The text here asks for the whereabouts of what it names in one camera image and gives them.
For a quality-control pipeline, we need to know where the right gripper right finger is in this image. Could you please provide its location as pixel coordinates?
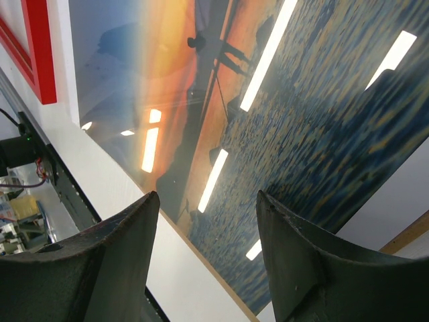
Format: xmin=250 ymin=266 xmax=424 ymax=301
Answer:
xmin=256 ymin=191 xmax=428 ymax=321

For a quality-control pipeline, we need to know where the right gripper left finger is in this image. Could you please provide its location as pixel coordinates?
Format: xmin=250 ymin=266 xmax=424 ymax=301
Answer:
xmin=1 ymin=191 xmax=160 ymax=321

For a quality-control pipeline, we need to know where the red picture frame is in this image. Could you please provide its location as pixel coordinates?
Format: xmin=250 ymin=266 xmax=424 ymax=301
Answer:
xmin=1 ymin=0 xmax=57 ymax=105

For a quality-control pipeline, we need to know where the sunset photo print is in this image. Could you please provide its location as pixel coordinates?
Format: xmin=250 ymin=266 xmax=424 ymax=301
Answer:
xmin=69 ymin=1 xmax=428 ymax=315

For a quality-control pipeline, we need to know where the brown fibreboard backing board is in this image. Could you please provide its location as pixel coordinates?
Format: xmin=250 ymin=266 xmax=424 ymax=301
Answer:
xmin=160 ymin=210 xmax=428 ymax=321

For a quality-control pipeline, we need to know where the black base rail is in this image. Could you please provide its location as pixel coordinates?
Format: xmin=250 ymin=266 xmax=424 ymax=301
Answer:
xmin=19 ymin=113 xmax=167 ymax=321

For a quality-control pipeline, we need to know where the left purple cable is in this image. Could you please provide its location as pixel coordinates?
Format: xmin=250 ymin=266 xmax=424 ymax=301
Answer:
xmin=0 ymin=177 xmax=46 ymax=189

